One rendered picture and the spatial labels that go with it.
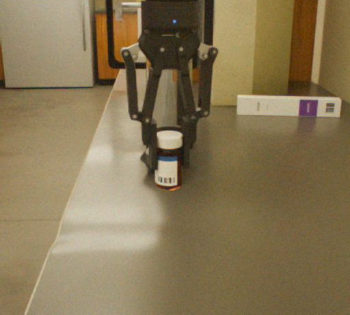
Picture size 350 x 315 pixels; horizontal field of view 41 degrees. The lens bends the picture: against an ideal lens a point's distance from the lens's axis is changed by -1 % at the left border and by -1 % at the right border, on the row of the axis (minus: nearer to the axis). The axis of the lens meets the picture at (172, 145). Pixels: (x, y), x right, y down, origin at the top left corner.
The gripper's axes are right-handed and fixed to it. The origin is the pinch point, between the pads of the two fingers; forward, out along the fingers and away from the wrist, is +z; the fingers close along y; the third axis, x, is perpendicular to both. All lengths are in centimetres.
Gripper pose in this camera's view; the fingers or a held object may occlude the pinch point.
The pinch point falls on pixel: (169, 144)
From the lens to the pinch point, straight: 69.1
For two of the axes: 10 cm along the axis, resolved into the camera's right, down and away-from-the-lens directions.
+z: 0.0, 9.5, 3.2
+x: 1.9, 3.1, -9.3
